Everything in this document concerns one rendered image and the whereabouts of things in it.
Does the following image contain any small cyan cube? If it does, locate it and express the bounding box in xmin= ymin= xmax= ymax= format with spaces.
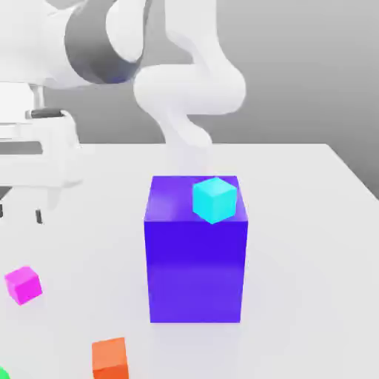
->
xmin=191 ymin=176 xmax=238 ymax=225

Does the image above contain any large purple box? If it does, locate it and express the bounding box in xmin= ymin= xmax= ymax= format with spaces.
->
xmin=144 ymin=175 xmax=249 ymax=324

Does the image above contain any small magenta cube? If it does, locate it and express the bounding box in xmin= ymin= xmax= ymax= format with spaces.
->
xmin=4 ymin=265 xmax=44 ymax=306

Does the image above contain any small orange cube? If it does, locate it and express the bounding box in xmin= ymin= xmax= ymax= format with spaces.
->
xmin=91 ymin=336 xmax=130 ymax=379

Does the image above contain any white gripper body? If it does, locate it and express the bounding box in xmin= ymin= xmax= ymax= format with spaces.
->
xmin=0 ymin=111 xmax=83 ymax=190

